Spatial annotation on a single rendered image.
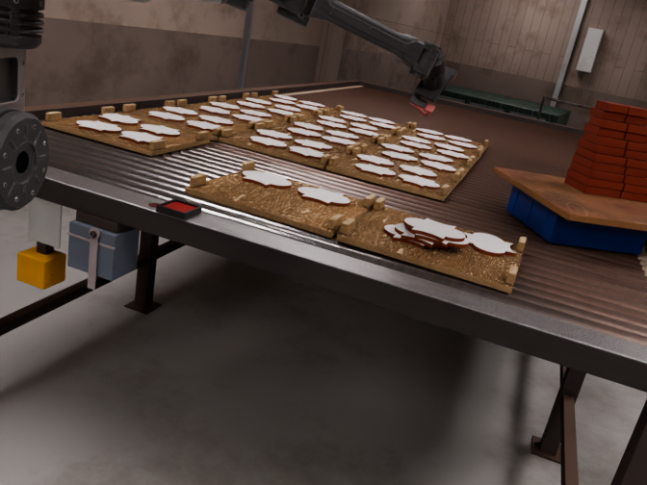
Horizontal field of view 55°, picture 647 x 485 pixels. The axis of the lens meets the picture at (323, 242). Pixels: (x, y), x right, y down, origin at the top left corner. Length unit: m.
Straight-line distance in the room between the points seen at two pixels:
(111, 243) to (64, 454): 0.85
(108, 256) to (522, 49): 9.99
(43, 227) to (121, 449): 0.82
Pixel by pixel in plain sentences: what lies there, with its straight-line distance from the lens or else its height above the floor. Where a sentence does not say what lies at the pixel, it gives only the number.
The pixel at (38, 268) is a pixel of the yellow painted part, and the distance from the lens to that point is 1.75.
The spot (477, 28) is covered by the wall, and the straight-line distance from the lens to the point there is 11.32.
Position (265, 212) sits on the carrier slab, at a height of 0.93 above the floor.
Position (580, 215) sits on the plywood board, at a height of 1.04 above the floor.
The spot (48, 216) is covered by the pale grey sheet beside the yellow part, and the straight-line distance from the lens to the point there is 1.71.
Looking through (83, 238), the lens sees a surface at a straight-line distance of 1.62.
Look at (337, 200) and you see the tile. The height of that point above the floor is 0.95.
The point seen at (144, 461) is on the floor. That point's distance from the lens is 2.16.
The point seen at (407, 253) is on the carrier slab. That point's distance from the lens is 1.44.
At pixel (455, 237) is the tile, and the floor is 0.98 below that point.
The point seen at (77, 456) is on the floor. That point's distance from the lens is 2.19.
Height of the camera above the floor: 1.40
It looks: 19 degrees down
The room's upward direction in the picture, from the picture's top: 11 degrees clockwise
